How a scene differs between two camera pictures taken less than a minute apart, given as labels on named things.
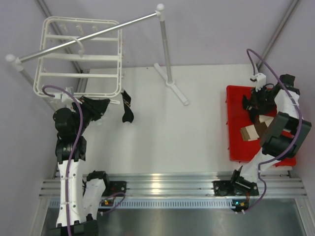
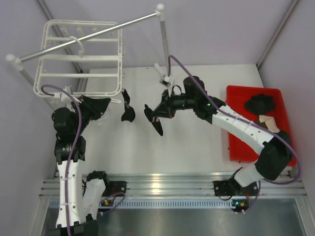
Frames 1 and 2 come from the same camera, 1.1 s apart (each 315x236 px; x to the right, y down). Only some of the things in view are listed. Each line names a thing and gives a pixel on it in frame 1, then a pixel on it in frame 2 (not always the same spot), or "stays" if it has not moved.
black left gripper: x=97 y=107 stays
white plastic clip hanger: x=91 y=68 stays
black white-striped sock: x=128 y=115 stays
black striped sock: x=249 y=104 to x=155 y=121
